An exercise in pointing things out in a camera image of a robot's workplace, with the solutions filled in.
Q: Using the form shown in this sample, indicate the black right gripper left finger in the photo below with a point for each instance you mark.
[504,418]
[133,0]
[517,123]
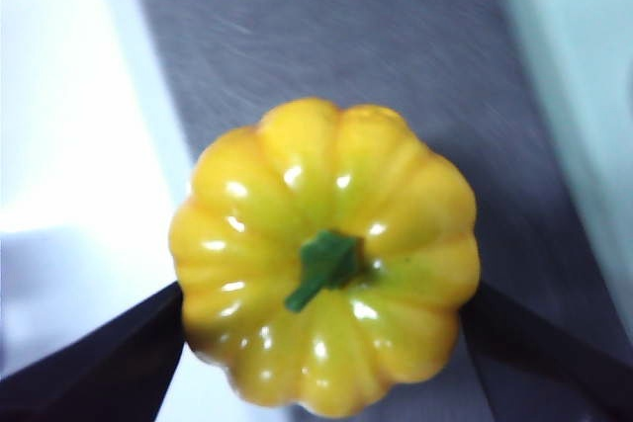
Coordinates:
[99,382]

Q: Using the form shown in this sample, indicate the mint green breakfast machine base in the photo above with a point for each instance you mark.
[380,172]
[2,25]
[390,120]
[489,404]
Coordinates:
[593,96]

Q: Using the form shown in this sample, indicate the yellow toy pumpkin green stem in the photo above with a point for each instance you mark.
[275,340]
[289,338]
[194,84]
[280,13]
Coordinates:
[321,204]

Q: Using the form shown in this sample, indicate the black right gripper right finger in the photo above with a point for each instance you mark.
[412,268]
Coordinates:
[544,372]

